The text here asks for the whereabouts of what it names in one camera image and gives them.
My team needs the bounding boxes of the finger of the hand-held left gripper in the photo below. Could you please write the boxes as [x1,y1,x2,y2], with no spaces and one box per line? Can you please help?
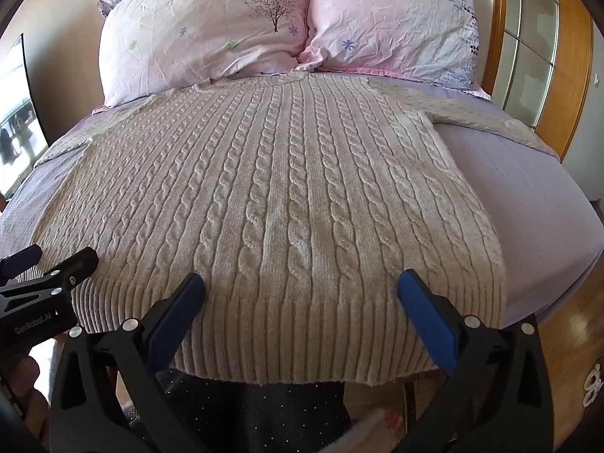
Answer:
[0,247,100,316]
[0,244,44,280]

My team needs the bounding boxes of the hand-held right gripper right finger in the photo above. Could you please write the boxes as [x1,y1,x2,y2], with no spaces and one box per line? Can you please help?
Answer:
[398,268,556,453]

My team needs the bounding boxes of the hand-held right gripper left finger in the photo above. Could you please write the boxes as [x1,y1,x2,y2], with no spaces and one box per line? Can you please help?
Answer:
[49,272,207,453]

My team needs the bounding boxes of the beige cable-knit sweater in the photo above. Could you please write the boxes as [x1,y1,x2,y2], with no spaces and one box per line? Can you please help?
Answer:
[0,70,560,384]

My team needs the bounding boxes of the person's left hand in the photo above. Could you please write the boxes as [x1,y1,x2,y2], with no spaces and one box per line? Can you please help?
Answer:
[0,351,54,418]

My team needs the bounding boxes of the person's foot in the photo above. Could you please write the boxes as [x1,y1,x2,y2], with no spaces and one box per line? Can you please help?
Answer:
[351,408,409,453]

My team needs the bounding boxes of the person's dark speckled pants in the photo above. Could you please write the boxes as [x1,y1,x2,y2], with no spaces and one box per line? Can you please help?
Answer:
[142,369,354,453]

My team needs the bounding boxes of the white patterned object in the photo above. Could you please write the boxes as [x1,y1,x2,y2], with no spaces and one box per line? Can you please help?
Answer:
[582,367,604,407]

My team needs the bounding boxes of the pink tree-print pillow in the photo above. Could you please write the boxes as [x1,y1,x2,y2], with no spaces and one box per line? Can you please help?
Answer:
[97,0,312,107]

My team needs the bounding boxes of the wooden glass-panel wardrobe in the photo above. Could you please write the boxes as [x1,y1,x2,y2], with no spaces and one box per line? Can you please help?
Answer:
[486,0,596,161]

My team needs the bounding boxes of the pink floral pillow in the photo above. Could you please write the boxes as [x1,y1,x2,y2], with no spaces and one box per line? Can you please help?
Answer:
[298,0,492,101]

